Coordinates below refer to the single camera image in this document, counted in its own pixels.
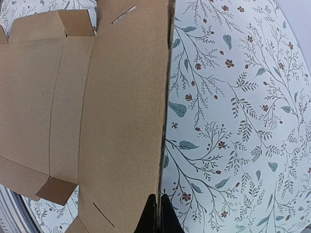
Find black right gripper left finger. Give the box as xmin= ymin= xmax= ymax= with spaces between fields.
xmin=137 ymin=194 xmax=157 ymax=233

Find brown cardboard box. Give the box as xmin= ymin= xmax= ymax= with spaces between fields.
xmin=0 ymin=0 xmax=175 ymax=233

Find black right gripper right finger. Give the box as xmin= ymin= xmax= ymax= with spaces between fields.
xmin=160 ymin=194 xmax=183 ymax=233

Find floral patterned table mat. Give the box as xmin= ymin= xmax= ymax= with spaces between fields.
xmin=0 ymin=0 xmax=311 ymax=233

